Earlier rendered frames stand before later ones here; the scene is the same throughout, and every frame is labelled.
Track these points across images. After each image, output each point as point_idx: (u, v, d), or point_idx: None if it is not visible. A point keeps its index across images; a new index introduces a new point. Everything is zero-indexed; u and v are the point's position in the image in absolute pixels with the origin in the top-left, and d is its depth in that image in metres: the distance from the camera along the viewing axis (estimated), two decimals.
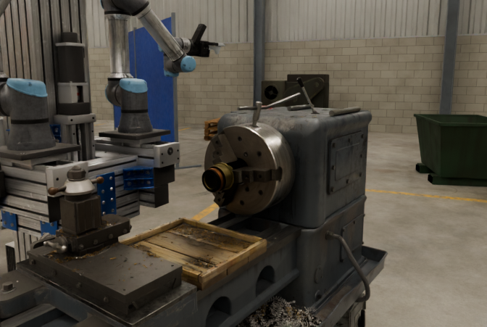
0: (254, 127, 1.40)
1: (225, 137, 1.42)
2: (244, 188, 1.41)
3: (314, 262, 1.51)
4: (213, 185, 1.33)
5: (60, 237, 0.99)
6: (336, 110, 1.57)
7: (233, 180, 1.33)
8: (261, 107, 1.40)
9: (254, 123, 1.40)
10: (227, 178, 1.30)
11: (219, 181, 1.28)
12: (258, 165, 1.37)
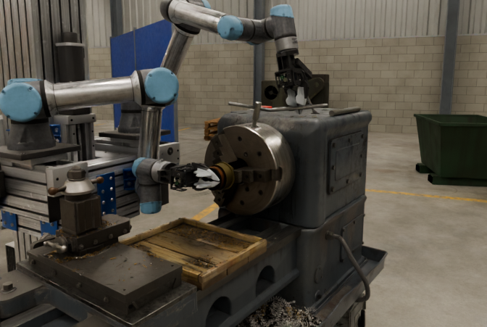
0: (251, 126, 1.41)
1: (225, 137, 1.42)
2: (244, 188, 1.41)
3: (314, 262, 1.51)
4: None
5: (60, 237, 0.99)
6: (336, 110, 1.57)
7: (234, 178, 1.33)
8: (260, 107, 1.39)
9: (253, 123, 1.40)
10: (227, 175, 1.31)
11: (219, 179, 1.28)
12: (258, 165, 1.37)
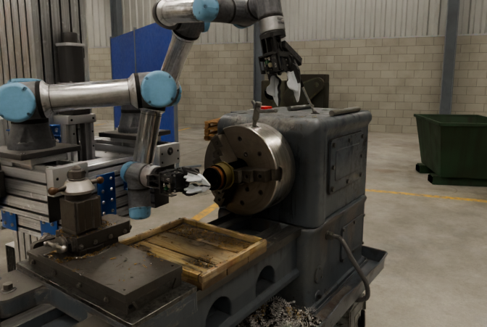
0: (251, 125, 1.42)
1: (225, 137, 1.42)
2: (244, 188, 1.41)
3: (314, 262, 1.51)
4: (214, 183, 1.34)
5: (60, 237, 0.99)
6: (336, 110, 1.57)
7: (234, 178, 1.33)
8: (256, 107, 1.38)
9: (252, 122, 1.41)
10: (227, 175, 1.31)
11: (219, 178, 1.28)
12: (258, 165, 1.37)
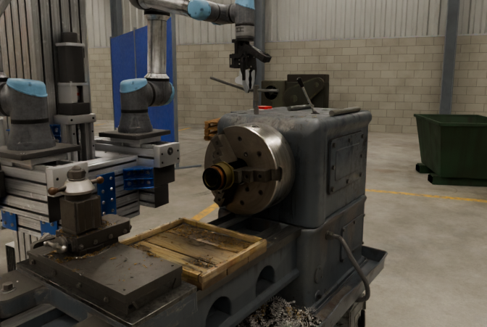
0: (258, 106, 1.63)
1: (225, 137, 1.42)
2: (244, 188, 1.41)
3: (314, 262, 1.51)
4: (214, 183, 1.34)
5: (60, 237, 0.99)
6: (336, 110, 1.57)
7: (234, 178, 1.33)
8: None
9: (258, 104, 1.63)
10: (227, 175, 1.31)
11: (219, 178, 1.28)
12: (258, 165, 1.37)
